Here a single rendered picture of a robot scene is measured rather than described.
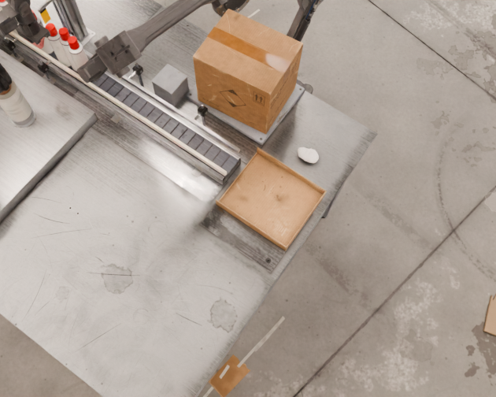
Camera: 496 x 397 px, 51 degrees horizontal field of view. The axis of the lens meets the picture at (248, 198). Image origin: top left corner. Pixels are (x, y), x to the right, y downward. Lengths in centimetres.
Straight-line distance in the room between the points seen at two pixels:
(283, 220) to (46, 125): 93
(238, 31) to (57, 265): 101
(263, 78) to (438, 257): 150
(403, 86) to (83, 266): 216
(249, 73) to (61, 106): 73
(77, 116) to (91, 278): 61
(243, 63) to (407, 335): 157
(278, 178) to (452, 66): 181
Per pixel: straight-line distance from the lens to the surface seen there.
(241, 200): 188
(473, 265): 293
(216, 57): 183
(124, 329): 180
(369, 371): 266
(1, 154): 208
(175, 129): 196
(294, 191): 190
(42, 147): 204
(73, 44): 199
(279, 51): 185
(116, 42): 141
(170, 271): 181
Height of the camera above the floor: 257
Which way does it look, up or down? 68 degrees down
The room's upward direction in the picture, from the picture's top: 4 degrees clockwise
